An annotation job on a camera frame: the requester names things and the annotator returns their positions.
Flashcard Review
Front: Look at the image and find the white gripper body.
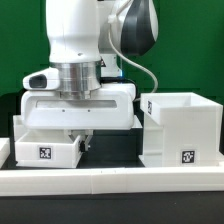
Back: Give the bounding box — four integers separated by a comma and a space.
21, 83, 136, 130

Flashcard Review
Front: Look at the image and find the white front barrier rail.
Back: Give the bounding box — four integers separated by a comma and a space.
0, 166, 224, 196

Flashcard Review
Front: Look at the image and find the white drawer cabinet frame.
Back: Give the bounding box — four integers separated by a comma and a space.
140, 93, 224, 167

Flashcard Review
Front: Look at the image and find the white barrier rail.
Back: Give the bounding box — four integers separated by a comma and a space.
0, 138, 10, 169
0, 166, 224, 196

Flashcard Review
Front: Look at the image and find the white left barrier rail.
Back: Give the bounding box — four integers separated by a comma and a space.
0, 138, 10, 169

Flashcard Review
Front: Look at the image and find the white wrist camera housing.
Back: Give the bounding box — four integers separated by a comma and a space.
23, 67, 60, 91

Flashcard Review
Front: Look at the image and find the white drawer box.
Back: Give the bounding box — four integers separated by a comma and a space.
15, 130, 82, 168
13, 115, 26, 141

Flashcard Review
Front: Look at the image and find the white drawer box rear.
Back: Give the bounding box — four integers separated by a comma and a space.
13, 115, 26, 141

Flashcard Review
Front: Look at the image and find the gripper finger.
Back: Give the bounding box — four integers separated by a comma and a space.
83, 130, 94, 152
68, 130, 81, 150

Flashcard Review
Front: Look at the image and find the white drawer box front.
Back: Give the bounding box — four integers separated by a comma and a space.
15, 130, 82, 168

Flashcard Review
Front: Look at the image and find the white hanging cable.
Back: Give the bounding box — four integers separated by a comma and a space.
107, 0, 160, 103

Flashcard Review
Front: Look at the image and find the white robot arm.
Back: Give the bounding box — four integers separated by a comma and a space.
21, 0, 158, 131

